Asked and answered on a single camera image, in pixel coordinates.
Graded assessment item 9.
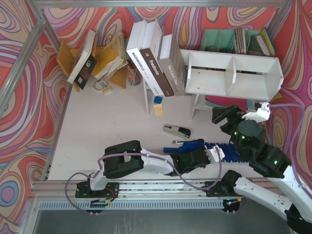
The brown Fredonia book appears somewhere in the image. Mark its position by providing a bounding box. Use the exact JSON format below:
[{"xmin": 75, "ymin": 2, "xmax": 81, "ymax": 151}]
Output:
[{"xmin": 140, "ymin": 20, "xmax": 174, "ymax": 97}]

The white box cutter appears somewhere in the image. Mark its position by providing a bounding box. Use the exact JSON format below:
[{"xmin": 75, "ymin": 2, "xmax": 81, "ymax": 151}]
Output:
[{"xmin": 172, "ymin": 138, "xmax": 205, "ymax": 145}]

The blue microfiber duster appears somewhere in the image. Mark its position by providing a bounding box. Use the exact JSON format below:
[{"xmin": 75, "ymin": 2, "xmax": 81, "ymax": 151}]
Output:
[{"xmin": 163, "ymin": 142, "xmax": 245, "ymax": 163}]

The white Mademoiselle book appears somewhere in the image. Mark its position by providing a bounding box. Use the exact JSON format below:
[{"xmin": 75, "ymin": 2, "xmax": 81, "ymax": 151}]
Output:
[{"xmin": 126, "ymin": 20, "xmax": 163, "ymax": 96}]

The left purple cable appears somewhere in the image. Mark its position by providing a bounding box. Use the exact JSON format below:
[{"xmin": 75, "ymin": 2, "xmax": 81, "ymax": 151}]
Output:
[{"xmin": 65, "ymin": 152, "xmax": 223, "ymax": 215}]

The yellow books stack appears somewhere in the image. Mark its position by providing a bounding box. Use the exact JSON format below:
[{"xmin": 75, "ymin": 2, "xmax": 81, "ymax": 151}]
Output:
[{"xmin": 94, "ymin": 31, "xmax": 128, "ymax": 81}]

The coloured paper stack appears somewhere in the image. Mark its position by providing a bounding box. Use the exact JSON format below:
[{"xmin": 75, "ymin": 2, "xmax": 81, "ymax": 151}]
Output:
[{"xmin": 205, "ymin": 95, "xmax": 255, "ymax": 111}]

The key ring with padlock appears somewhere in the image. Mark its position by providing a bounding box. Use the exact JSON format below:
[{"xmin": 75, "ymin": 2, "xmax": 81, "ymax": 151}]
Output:
[{"xmin": 94, "ymin": 79, "xmax": 112, "ymax": 95}]

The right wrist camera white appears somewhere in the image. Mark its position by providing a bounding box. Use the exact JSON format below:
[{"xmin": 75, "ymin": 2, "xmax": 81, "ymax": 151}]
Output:
[{"xmin": 242, "ymin": 102, "xmax": 271, "ymax": 123}]

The green desk organizer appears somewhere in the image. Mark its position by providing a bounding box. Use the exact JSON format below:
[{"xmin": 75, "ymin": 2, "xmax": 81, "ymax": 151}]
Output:
[{"xmin": 200, "ymin": 27, "xmax": 276, "ymax": 57}]

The white bookshelf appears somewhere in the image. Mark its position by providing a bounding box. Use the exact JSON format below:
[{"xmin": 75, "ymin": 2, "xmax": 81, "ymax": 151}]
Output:
[{"xmin": 143, "ymin": 49, "xmax": 285, "ymax": 120}]

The black white book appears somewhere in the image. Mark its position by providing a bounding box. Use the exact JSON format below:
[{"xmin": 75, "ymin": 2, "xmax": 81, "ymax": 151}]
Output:
[{"xmin": 67, "ymin": 30, "xmax": 97, "ymax": 90}]

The grey Lonely Ones book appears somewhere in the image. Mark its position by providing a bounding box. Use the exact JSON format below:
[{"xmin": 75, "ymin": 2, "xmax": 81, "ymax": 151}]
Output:
[{"xmin": 158, "ymin": 34, "xmax": 187, "ymax": 96}]

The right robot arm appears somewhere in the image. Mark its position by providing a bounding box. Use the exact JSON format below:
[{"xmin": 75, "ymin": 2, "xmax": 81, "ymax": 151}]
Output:
[{"xmin": 207, "ymin": 102, "xmax": 312, "ymax": 234}]

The blue small box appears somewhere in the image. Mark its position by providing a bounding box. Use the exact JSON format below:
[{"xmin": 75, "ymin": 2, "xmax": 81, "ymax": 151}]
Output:
[{"xmin": 154, "ymin": 97, "xmax": 163, "ymax": 104}]

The yellow wooden book rack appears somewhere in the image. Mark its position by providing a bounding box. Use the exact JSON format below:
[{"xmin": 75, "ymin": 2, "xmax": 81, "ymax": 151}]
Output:
[{"xmin": 57, "ymin": 33, "xmax": 128, "ymax": 93}]

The purple cable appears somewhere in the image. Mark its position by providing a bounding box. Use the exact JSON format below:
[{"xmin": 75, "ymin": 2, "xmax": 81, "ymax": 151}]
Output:
[
  {"xmin": 267, "ymin": 103, "xmax": 308, "ymax": 191},
  {"xmin": 65, "ymin": 152, "xmax": 223, "ymax": 215}
]

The beige black stapler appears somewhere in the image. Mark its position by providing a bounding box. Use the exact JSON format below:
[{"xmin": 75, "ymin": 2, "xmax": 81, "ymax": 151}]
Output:
[{"xmin": 163, "ymin": 125, "xmax": 191, "ymax": 139}]

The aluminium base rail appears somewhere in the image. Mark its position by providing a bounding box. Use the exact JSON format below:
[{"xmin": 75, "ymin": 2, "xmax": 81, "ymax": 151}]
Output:
[{"xmin": 29, "ymin": 179, "xmax": 297, "ymax": 210}]

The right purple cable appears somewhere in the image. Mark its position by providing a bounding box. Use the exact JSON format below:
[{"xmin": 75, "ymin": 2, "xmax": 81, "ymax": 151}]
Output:
[{"xmin": 267, "ymin": 103, "xmax": 308, "ymax": 191}]

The yellow sticky note pad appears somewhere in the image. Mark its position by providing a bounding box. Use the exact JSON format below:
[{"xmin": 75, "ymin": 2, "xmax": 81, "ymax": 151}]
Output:
[{"xmin": 153, "ymin": 104, "xmax": 164, "ymax": 117}]

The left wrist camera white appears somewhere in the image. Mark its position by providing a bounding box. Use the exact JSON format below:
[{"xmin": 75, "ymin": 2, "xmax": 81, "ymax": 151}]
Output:
[{"xmin": 205, "ymin": 145, "xmax": 225, "ymax": 163}]

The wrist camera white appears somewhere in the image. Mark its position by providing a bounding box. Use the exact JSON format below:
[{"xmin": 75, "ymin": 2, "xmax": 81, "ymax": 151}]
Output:
[
  {"xmin": 242, "ymin": 102, "xmax": 271, "ymax": 123},
  {"xmin": 205, "ymin": 145, "xmax": 225, "ymax": 163}
]

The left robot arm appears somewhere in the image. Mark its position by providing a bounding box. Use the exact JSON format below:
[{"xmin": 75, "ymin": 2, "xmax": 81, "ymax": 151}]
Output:
[{"xmin": 90, "ymin": 140, "xmax": 211, "ymax": 191}]

